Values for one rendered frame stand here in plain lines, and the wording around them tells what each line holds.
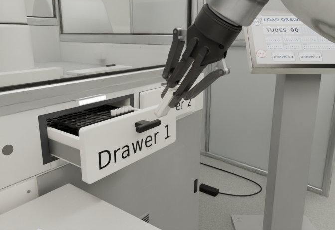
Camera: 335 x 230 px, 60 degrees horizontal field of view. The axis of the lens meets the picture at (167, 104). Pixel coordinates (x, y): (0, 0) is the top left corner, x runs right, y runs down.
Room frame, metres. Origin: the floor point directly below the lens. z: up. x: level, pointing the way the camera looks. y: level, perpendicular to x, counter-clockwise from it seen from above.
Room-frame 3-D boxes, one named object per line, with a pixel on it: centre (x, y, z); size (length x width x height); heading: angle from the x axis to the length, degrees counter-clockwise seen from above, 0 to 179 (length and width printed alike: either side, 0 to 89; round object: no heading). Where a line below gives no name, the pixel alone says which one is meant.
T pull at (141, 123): (0.60, 0.05, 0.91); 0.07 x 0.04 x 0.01; 143
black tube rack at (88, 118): (0.74, 0.23, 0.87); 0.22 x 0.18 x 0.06; 53
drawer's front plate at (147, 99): (0.95, -0.01, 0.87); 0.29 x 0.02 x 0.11; 143
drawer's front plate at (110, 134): (0.62, 0.07, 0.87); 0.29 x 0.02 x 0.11; 143
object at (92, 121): (0.68, 0.15, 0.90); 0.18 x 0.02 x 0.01; 143
